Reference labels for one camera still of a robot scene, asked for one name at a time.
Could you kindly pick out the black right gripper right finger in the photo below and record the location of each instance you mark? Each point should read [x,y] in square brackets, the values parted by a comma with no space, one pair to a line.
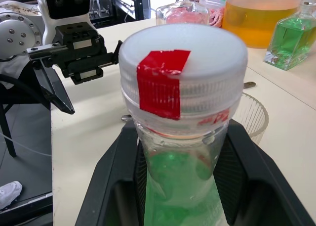
[256,186]

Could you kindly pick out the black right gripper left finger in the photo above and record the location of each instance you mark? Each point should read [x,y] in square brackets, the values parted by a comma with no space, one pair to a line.
[116,176]

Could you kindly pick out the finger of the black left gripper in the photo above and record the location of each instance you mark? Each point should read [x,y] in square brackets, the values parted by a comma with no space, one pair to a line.
[116,53]
[54,87]

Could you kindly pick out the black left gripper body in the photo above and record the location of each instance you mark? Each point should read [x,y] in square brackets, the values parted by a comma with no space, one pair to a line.
[81,55]

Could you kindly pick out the clear bottle with green juice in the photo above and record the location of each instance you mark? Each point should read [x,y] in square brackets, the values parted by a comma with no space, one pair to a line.
[177,186]

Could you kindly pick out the white cap with red tape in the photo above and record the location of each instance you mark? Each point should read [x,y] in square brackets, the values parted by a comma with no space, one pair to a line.
[197,53]

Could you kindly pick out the ribbed clear glass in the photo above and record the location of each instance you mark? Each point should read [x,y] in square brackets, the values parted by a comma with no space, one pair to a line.
[256,122]

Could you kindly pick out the empty square glass bottle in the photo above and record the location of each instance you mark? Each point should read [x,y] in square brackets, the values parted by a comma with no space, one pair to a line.
[182,13]

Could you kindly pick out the large jug with orange liquid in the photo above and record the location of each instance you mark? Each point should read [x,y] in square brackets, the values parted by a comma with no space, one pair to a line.
[256,20]

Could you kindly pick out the square bottle with green liquid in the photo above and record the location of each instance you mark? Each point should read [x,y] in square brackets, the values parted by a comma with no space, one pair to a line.
[291,43]

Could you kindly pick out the black chair leg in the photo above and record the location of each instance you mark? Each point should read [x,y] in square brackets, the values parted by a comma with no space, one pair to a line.
[8,137]

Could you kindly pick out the pink knitted cloth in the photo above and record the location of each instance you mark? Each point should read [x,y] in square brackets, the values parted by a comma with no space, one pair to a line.
[217,17]

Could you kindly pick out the white shoe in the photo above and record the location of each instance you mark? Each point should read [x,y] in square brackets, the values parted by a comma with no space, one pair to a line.
[10,194]

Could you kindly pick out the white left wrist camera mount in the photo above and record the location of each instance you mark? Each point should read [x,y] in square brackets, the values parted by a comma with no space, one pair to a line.
[45,18]

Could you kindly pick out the black metal shelf frame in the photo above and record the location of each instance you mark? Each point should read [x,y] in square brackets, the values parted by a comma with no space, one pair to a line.
[146,3]

